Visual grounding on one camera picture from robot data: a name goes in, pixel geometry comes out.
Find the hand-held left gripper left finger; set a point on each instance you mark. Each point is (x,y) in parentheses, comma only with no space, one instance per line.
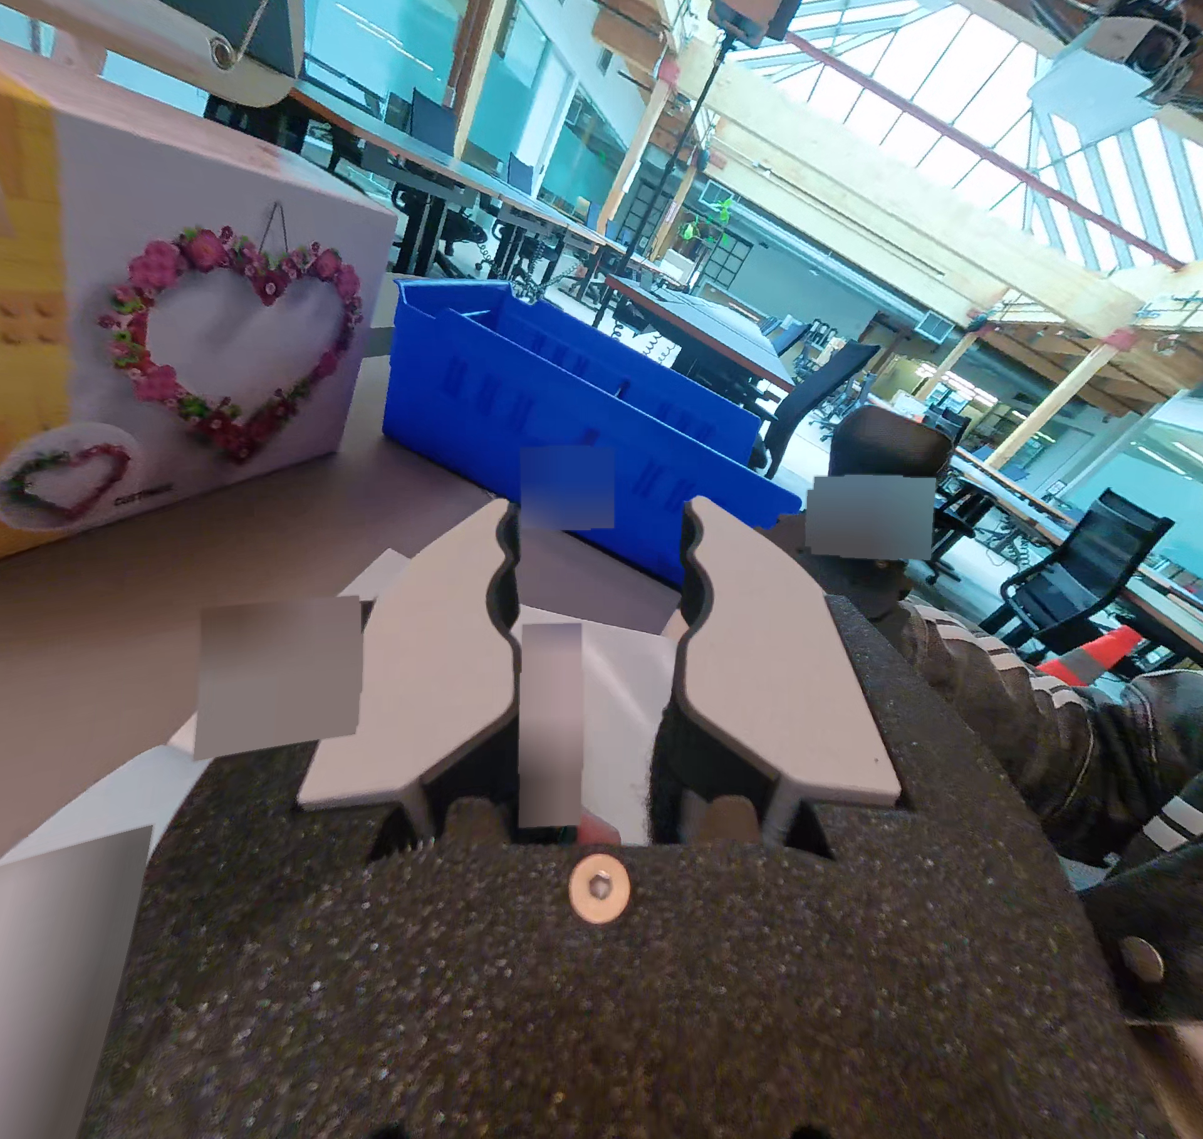
(442,669)

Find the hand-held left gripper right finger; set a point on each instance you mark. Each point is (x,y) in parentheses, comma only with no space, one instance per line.
(779,678)

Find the lego instruction booklet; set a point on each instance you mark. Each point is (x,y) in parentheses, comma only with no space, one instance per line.
(620,678)

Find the blue divided plastic bin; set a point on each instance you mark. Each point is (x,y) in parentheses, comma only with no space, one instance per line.
(451,387)

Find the person's right forearm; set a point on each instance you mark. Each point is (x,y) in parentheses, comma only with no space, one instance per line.
(1015,734)

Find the yellow white lego box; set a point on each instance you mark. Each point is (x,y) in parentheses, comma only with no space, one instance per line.
(235,339)

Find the black mesh office chair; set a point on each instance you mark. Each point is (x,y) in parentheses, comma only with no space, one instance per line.
(826,387)

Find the green potted plant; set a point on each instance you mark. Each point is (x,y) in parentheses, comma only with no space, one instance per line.
(710,217)

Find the orange traffic cone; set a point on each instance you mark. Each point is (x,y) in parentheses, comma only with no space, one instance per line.
(1094,654)

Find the black light stand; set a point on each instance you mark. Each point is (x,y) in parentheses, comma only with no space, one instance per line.
(677,143)

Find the white hanging ceiling panel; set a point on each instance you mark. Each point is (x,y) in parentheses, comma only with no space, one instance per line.
(1090,77)

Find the person's dark jacket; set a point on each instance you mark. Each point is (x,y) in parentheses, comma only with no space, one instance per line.
(1156,922)

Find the person's light trousers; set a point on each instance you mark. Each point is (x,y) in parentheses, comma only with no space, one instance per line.
(1174,1091)

